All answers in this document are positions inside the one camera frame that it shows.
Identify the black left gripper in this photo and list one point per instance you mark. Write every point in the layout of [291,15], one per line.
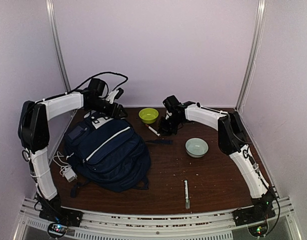
[115,110]

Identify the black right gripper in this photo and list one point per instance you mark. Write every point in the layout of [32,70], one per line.
[167,124]

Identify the white red marker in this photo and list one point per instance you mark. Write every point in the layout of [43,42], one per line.
[153,130]

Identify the navy blue student backpack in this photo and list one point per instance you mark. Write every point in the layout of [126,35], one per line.
[109,153]

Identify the white charger with cable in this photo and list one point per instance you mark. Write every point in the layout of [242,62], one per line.
[65,169]

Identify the white green marker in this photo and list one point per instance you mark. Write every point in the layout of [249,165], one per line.
[187,197]

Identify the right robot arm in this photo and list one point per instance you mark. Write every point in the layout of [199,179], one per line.
[233,142]

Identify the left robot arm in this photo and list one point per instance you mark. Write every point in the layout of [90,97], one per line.
[34,134]

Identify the lime green bowl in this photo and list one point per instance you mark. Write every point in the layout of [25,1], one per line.
[148,115]

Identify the pale blue ceramic bowl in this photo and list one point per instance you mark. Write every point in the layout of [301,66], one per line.
[196,147]

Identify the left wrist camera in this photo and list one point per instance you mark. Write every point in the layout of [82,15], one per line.
[114,95]

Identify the left aluminium corner post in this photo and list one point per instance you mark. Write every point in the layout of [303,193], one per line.
[57,44]

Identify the aluminium corner post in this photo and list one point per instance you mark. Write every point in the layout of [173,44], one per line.
[57,44]
[255,46]

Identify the aluminium front rail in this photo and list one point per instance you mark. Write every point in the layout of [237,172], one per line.
[214,225]

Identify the right aluminium corner post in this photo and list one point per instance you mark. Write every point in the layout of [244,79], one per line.
[255,46]

